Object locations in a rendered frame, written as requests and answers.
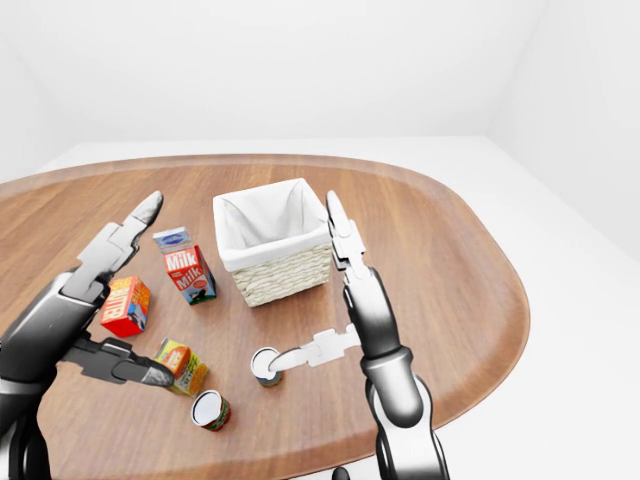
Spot white lined wicker basket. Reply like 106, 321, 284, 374
212, 177, 335, 309

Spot red milk carton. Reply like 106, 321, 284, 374
152, 226, 218, 307

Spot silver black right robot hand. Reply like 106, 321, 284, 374
268, 190, 414, 374

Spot red labelled tin can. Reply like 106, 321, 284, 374
191, 389, 232, 433

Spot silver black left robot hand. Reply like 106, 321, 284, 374
0, 190, 175, 389

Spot red orange butter box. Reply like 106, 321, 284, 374
99, 275, 152, 339

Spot green labelled tin can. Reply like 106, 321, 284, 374
250, 346, 284, 388

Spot orange juice carton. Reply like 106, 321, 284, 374
152, 337, 209, 398

